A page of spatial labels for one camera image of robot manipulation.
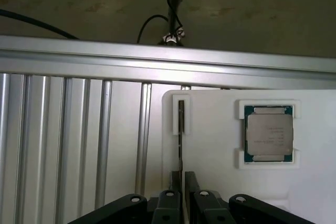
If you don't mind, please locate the white parts rack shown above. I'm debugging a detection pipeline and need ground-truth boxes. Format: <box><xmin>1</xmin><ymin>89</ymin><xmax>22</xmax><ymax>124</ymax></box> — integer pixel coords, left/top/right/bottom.
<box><xmin>162</xmin><ymin>89</ymin><xmax>336</xmax><ymax>224</ymax></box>

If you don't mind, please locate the silver CPU chip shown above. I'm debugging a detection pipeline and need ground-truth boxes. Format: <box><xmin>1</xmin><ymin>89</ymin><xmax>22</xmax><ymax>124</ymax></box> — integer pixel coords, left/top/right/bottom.
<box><xmin>244</xmin><ymin>104</ymin><xmax>294</xmax><ymax>163</ymax></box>

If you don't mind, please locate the silver pole base clamp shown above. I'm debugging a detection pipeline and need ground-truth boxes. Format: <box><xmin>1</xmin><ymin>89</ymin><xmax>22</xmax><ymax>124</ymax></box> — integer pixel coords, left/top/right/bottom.
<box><xmin>157</xmin><ymin>28</ymin><xmax>186</xmax><ymax>47</ymax></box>

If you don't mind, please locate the black stand pole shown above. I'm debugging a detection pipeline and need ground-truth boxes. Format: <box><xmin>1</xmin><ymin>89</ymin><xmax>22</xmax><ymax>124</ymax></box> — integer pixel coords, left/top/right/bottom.
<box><xmin>166</xmin><ymin>0</ymin><xmax>182</xmax><ymax>46</ymax></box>

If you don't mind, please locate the thin black looped cable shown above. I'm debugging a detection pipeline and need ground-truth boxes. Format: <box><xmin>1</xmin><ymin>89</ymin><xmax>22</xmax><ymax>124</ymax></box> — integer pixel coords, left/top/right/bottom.
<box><xmin>136</xmin><ymin>15</ymin><xmax>170</xmax><ymax>44</ymax></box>

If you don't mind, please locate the thick black cable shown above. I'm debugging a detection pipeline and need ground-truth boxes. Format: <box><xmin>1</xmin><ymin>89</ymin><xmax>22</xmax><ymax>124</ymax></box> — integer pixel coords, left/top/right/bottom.
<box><xmin>0</xmin><ymin>8</ymin><xmax>81</xmax><ymax>41</ymax></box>

